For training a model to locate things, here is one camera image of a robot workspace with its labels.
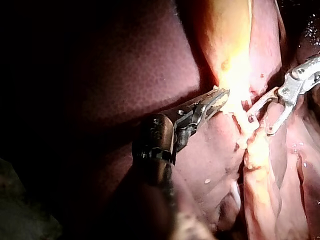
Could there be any left arm instrument jaw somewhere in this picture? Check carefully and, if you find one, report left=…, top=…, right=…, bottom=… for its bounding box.
left=194, top=97, right=229, bottom=126
left=192, top=88, right=231, bottom=113

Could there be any white cloth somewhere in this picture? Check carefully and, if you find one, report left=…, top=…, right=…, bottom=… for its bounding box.
left=0, top=156, right=63, bottom=240

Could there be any pale fatty tissue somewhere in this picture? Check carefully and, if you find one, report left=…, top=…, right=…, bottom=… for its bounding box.
left=239, top=122, right=315, bottom=240

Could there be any right arm instrument jaw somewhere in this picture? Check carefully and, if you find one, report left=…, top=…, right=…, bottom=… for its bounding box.
left=245, top=86, right=280, bottom=119
left=266, top=101, right=295, bottom=137

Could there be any gallbladder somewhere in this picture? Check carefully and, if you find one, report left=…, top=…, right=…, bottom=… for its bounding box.
left=194, top=0, right=255, bottom=121

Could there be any right arm instrument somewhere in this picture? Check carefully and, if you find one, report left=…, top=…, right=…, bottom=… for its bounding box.
left=276, top=53, right=320, bottom=107

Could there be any dark red liver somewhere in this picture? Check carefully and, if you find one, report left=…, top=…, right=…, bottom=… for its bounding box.
left=47, top=0, right=320, bottom=240

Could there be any left arm instrument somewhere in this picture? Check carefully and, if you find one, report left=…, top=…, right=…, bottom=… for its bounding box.
left=131, top=104, right=204, bottom=166

